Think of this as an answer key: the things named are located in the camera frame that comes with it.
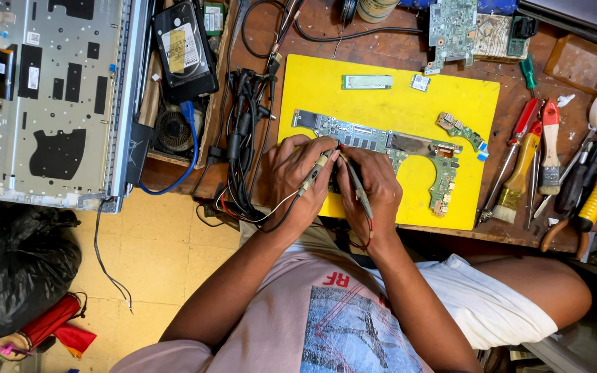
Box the green circuit board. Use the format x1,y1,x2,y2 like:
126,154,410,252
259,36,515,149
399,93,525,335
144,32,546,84
423,0,479,76

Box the small green memory module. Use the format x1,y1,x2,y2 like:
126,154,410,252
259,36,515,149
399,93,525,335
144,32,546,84
203,2,226,37

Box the small green daughter board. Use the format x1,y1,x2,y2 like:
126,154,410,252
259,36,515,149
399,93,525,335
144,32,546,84
436,111,487,152

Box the black handled screwdriver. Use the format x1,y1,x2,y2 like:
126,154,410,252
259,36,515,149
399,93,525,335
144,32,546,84
555,137,597,214

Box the green handled screwdriver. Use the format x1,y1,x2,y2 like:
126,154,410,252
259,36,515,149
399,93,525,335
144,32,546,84
519,54,538,97

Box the person's white shorts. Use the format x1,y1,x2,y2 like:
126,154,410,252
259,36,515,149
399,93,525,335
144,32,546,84
366,253,559,351

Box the red umbrella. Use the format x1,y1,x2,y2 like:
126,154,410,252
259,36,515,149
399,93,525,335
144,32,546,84
18,292,97,359

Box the silver laptop chassis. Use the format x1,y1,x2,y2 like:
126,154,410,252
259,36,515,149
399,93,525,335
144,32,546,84
0,0,150,214

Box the person's leg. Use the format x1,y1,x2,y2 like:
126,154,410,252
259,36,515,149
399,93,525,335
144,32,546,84
462,253,593,333

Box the red handled brush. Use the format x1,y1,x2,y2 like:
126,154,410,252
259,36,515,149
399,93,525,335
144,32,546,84
538,98,562,197

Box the black plastic bag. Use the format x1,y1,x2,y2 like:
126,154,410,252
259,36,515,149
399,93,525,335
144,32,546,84
0,201,83,344

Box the grey probe with red lead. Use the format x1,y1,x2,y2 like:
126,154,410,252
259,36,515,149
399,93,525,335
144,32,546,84
340,152,375,219

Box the orange handled pliers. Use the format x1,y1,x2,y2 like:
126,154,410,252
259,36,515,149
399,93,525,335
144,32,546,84
539,217,591,261

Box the grey probe with black lead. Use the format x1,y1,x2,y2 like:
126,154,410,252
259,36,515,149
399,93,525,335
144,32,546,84
297,149,339,197

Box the green memory stick module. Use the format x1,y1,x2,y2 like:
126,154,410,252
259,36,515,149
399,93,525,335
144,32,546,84
341,74,395,91

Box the metal tweezers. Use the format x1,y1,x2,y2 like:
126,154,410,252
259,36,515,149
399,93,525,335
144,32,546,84
524,149,542,232

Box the beige can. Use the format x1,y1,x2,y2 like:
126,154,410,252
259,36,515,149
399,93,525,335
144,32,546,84
356,0,401,25

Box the black hard drive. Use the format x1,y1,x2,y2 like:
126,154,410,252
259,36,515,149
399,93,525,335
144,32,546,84
151,0,220,103

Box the bundle of black cables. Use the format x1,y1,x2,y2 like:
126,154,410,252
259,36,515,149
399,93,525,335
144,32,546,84
191,52,279,221

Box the person's pink printed shirt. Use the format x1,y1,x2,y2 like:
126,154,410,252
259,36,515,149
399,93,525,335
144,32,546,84
109,223,435,373

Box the silver metal tool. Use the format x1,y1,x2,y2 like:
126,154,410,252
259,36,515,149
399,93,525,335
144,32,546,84
533,128,597,219

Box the blue cable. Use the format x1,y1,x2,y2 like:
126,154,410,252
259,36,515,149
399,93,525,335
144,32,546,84
138,101,200,197

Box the yellow work mat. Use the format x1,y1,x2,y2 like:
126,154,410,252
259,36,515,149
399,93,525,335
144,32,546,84
277,54,501,232

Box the black cooling fan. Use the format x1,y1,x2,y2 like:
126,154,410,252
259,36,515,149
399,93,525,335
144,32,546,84
152,108,198,154

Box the green laptop motherboard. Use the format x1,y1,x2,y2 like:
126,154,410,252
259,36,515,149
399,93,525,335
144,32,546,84
291,108,464,218

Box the long black cable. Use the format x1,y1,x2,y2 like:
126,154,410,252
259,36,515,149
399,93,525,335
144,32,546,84
240,0,426,60

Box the beige circuit board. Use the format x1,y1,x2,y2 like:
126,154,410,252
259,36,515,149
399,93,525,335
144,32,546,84
473,13,531,64

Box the orange handled brush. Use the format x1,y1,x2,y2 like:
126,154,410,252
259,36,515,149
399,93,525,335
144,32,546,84
491,121,543,225

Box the thin black wire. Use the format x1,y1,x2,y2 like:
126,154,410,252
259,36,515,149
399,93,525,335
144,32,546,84
93,198,134,315

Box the brown block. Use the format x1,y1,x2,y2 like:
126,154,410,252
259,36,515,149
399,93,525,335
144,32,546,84
543,34,597,95

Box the person's right hand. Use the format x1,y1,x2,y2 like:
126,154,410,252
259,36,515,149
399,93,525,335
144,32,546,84
335,145,404,247

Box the person's left hand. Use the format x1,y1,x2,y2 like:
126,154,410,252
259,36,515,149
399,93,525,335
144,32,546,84
264,134,341,235

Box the red handled screwdriver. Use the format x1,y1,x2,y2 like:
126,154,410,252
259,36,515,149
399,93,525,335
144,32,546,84
476,97,543,227

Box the black laptop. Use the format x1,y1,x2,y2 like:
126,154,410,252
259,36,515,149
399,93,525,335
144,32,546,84
516,0,597,55

